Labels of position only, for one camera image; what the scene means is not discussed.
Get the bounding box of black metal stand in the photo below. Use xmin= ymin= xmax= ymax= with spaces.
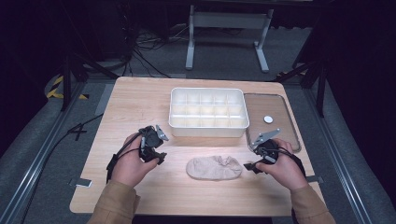
xmin=60 ymin=52 xmax=120 ymax=112
xmin=275 ymin=59 xmax=328 ymax=119

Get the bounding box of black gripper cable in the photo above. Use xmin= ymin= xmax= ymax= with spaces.
xmin=106 ymin=133 xmax=148 ymax=185
xmin=276 ymin=146 xmax=307 ymax=178

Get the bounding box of small grey tape piece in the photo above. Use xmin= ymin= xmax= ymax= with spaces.
xmin=304 ymin=175 xmax=325 ymax=184

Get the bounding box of black floor cable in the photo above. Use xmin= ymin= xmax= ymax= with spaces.
xmin=20 ymin=113 xmax=104 ymax=224

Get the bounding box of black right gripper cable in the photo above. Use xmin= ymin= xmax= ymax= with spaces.
xmin=276 ymin=146 xmax=307 ymax=178

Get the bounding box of white divided storage box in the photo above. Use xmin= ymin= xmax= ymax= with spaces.
xmin=168 ymin=87 xmax=250 ymax=138

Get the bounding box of white metal table frame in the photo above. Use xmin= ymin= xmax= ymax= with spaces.
xmin=185 ymin=4 xmax=275 ymax=74

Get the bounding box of long grey tape strip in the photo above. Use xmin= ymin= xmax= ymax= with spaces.
xmin=94 ymin=83 xmax=116 ymax=116

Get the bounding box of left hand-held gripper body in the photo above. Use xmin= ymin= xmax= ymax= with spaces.
xmin=138 ymin=124 xmax=170 ymax=163

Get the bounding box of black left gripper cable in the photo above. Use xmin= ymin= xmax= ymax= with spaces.
xmin=106 ymin=133 xmax=148 ymax=185

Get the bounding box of beige sock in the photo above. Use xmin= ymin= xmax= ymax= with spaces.
xmin=186 ymin=155 xmax=244 ymax=181

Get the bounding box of brown wooden board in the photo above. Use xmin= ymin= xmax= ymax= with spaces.
xmin=243 ymin=92 xmax=302 ymax=153

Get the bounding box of person's left hand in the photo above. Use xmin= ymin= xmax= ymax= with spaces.
xmin=110 ymin=133 xmax=160 ymax=189

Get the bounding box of grey metal floor rail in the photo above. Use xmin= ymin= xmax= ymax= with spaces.
xmin=0 ymin=83 xmax=85 ymax=224
xmin=303 ymin=87 xmax=375 ymax=224

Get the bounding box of bundle of black cables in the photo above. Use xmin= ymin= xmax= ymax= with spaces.
xmin=124 ymin=24 xmax=188 ymax=78

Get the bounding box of person's right hand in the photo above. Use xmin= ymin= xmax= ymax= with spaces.
xmin=255 ymin=138 xmax=309 ymax=191

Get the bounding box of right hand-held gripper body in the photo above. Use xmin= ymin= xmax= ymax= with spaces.
xmin=250 ymin=128 xmax=281 ymax=164

